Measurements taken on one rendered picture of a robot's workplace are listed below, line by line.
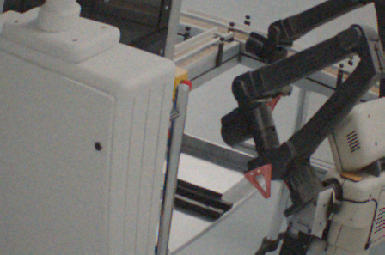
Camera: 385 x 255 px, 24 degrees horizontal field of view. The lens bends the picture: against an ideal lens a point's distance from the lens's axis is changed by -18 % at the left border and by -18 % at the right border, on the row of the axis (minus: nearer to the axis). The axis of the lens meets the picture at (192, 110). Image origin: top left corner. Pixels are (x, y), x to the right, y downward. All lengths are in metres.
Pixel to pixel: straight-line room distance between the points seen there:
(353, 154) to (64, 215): 0.72
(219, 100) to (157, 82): 3.84
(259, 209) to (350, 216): 2.40
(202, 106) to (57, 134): 3.72
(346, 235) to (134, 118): 0.78
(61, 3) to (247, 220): 2.79
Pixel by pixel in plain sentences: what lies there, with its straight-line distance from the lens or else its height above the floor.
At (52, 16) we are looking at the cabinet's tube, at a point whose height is 1.62.
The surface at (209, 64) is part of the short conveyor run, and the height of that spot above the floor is 0.91.
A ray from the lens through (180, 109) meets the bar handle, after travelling 1.98.
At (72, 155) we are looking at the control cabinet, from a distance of 1.88.
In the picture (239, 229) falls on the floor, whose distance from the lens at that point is 4.47.
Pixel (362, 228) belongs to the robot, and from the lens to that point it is 2.35.
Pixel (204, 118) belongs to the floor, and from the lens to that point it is 5.46.
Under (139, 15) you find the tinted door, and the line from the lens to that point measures 2.91.
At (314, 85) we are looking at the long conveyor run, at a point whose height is 0.87.
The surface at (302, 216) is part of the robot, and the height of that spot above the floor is 1.15.
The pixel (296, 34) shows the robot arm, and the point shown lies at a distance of 2.78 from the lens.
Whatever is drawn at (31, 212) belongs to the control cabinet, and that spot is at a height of 1.18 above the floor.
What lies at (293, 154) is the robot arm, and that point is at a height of 1.28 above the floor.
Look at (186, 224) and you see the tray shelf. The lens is 2.71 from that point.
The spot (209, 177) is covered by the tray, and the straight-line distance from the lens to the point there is 2.97.
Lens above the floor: 2.24
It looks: 24 degrees down
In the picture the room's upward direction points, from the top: 8 degrees clockwise
